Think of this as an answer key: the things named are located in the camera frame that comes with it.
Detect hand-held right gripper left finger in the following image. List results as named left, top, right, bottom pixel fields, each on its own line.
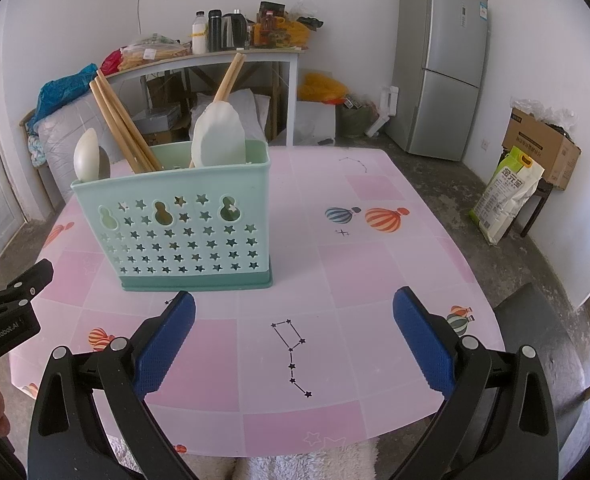
left=26, top=290, right=198, bottom=480

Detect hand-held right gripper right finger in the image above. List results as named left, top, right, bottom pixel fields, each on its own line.
left=390, top=286, right=560, bottom=480

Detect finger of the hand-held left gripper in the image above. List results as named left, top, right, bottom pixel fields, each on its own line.
left=0, top=258, right=54, bottom=328

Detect white plastic spoon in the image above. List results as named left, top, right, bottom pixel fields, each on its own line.
left=74, top=128, right=101, bottom=183

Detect bunch of wooden chopsticks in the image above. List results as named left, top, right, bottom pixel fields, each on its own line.
left=89, top=52, right=248, bottom=173

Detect teal plastic utensil holder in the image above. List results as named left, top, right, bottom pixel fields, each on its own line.
left=70, top=140, right=274, bottom=293

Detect pink printed tablecloth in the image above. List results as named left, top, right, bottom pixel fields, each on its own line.
left=8, top=145, right=506, bottom=458

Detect dark chair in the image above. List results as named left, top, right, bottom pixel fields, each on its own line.
left=492, top=282, right=590, bottom=480

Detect plastic-wrapped white bundle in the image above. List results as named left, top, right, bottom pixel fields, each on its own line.
left=38, top=92, right=126, bottom=201

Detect person's white fleece clothing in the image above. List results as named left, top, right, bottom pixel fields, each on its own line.
left=235, top=440, right=381, bottom=480

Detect yellow white packet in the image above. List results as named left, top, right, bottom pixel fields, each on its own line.
left=470, top=146, right=546, bottom=246

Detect dark stool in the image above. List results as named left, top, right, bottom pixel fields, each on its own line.
left=517, top=177, right=556, bottom=238

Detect blue plastic bag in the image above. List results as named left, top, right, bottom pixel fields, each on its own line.
left=28, top=63, right=98, bottom=133

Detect flat box under table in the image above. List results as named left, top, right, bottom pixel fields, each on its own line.
left=132, top=105, right=183, bottom=146

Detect cardboard box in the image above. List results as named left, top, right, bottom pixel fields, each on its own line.
left=502, top=107, right=582, bottom=191

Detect red plastic bag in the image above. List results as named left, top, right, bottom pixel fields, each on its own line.
left=100, top=49, right=125, bottom=77

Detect green bag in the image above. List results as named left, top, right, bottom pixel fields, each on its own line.
left=337, top=95, right=381, bottom=137

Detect yellow packets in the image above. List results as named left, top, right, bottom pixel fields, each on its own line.
left=120, top=35, right=191, bottom=71

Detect clear plastic bag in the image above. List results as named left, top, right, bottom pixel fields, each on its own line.
left=512, top=96, right=576, bottom=133

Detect orange plastic bag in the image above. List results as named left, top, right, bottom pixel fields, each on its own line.
left=297, top=72, right=350, bottom=103

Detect silver refrigerator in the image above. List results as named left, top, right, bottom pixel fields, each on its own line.
left=385, top=0, right=490, bottom=162

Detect white bottle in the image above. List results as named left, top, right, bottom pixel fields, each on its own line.
left=191, top=10, right=210, bottom=55

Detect white side table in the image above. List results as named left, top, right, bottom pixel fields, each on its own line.
left=102, top=49, right=308, bottom=147

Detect black thermos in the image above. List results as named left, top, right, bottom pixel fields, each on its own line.
left=208, top=9, right=223, bottom=52

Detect black kettle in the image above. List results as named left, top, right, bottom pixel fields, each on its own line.
left=222, top=9, right=248, bottom=51

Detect pile of orange snack bags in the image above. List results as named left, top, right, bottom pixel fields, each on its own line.
left=252, top=1, right=312, bottom=49

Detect white plastic bracket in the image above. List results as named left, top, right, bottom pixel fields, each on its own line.
left=366, top=85, right=401, bottom=138

